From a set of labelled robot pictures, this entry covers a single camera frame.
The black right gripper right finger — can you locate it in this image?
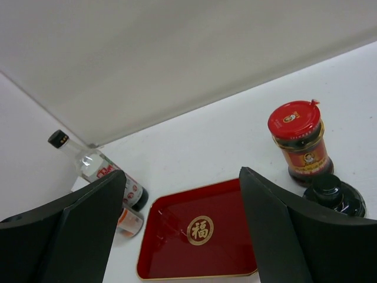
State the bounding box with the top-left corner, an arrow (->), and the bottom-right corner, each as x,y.
239,167 -> 376,282

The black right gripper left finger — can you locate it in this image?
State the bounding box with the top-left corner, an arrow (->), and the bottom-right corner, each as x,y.
1,170 -> 126,282

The black-cap grinder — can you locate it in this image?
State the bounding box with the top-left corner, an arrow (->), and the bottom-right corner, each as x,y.
303,173 -> 366,218

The white-lid spice jar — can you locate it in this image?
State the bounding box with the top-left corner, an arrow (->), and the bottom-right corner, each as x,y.
117,208 -> 144,238

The soy sauce glass bottle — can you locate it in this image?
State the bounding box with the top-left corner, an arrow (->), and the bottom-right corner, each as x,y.
48,130 -> 148,212

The red lacquer tray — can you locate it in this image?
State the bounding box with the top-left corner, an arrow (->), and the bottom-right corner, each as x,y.
136,179 -> 257,281

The red-lid chili sauce jar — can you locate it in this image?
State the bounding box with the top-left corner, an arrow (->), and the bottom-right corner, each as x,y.
267,100 -> 334,187

